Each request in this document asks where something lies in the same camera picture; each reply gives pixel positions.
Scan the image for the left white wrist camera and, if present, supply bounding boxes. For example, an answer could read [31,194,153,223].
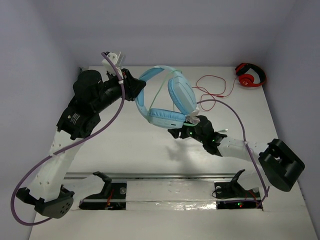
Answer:
[101,51,126,76]

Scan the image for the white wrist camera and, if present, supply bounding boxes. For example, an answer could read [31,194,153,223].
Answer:
[101,51,126,76]
[186,108,200,125]

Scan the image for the light blue headphones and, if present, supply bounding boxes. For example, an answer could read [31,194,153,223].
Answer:
[134,65,197,129]

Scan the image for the purple cable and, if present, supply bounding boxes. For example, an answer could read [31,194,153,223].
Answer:
[196,99,270,209]
[9,51,125,226]

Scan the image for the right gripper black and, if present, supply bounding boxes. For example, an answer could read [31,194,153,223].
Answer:
[168,114,206,144]

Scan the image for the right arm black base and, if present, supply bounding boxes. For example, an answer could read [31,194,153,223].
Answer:
[211,169,262,210]

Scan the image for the green audio cable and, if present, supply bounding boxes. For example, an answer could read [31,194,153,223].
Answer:
[149,69,229,133]

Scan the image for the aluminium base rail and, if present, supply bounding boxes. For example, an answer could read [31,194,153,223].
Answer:
[65,174,263,211]

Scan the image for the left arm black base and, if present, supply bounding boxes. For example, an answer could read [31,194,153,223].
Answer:
[79,171,127,211]

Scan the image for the red and black headphones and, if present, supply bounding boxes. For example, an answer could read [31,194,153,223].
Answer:
[235,63,267,88]

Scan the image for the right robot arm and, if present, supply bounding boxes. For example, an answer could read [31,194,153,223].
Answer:
[168,115,305,197]

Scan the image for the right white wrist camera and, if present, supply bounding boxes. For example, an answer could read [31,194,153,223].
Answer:
[186,108,200,125]

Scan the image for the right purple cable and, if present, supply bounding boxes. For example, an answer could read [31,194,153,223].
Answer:
[196,99,270,209]

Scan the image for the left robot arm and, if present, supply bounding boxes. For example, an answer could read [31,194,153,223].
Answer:
[10,68,146,225]

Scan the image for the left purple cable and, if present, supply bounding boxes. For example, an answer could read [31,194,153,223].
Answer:
[9,51,125,226]

